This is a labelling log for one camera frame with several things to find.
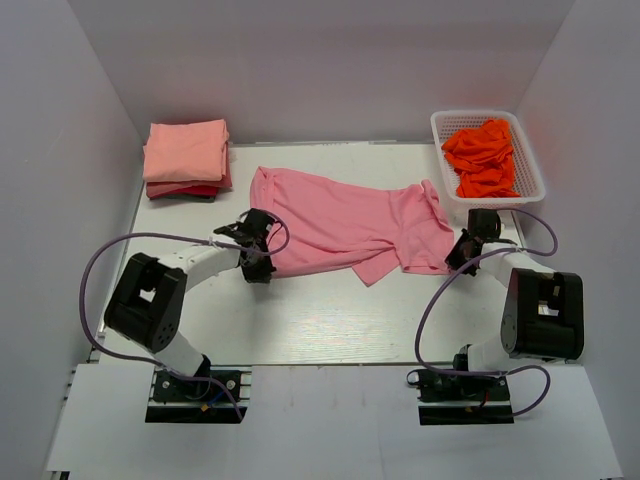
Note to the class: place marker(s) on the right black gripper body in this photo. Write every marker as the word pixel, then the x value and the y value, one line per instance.
pixel 465 261

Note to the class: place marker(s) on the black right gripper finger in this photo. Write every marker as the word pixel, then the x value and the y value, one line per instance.
pixel 462 265
pixel 460 252

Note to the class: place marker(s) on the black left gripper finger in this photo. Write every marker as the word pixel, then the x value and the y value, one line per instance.
pixel 259 272
pixel 235 231

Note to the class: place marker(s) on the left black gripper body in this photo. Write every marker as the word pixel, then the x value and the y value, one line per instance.
pixel 262 245

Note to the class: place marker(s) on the pink t-shirt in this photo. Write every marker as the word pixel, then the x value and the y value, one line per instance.
pixel 224 183
pixel 332 226

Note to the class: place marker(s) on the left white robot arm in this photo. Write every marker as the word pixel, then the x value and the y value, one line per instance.
pixel 146 305

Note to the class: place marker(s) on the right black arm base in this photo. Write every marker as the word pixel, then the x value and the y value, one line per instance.
pixel 445 400

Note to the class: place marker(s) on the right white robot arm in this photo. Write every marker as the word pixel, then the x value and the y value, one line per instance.
pixel 543 314

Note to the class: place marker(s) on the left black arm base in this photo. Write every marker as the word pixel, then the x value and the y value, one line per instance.
pixel 173 401

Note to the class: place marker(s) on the folded dark t-shirt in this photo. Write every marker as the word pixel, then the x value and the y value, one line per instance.
pixel 185 197

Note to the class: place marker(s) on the folded red t-shirt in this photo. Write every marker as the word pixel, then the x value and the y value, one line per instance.
pixel 156 193

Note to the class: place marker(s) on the white plastic basket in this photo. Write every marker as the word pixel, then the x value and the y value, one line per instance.
pixel 528 180

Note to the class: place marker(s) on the orange crumpled t-shirt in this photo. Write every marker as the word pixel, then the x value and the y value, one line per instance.
pixel 483 160

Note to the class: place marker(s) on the folded pink t-shirt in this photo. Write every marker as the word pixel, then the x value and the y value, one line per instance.
pixel 224 183

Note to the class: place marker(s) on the folded salmon t-shirt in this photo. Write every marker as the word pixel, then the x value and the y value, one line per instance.
pixel 186 152

